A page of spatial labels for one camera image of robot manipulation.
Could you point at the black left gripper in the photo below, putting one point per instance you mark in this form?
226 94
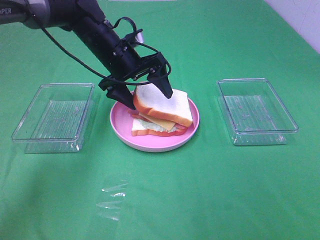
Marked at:
124 63

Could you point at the bread slice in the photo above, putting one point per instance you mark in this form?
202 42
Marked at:
138 130
149 100

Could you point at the bacon strip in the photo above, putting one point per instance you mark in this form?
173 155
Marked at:
143 122
135 114

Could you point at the green lettuce leaf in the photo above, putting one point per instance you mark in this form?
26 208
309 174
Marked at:
154 126

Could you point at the yellow cheese slice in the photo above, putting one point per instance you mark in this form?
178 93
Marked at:
166 124

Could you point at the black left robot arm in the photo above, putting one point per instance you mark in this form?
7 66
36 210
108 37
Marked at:
86 19

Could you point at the pink round plate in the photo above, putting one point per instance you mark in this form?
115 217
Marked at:
121 123

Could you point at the clear left food container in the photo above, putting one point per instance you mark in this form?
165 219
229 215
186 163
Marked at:
56 119

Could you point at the clear food container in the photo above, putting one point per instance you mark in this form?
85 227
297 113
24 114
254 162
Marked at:
254 113
56 119

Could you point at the clear right food container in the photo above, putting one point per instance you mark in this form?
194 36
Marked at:
254 113

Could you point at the green table cloth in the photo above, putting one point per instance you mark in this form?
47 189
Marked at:
208 189

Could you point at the clear plastic film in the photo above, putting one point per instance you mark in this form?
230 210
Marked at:
111 196

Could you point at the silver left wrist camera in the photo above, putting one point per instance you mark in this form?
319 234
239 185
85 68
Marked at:
135 38

